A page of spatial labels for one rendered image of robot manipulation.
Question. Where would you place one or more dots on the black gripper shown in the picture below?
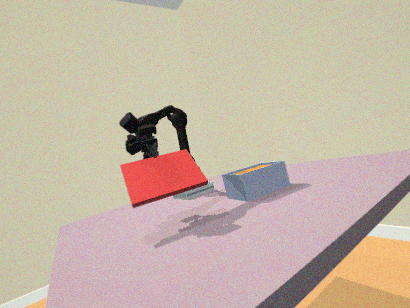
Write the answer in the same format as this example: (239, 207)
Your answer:
(149, 144)

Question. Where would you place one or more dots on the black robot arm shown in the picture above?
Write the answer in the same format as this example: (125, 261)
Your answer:
(131, 124)

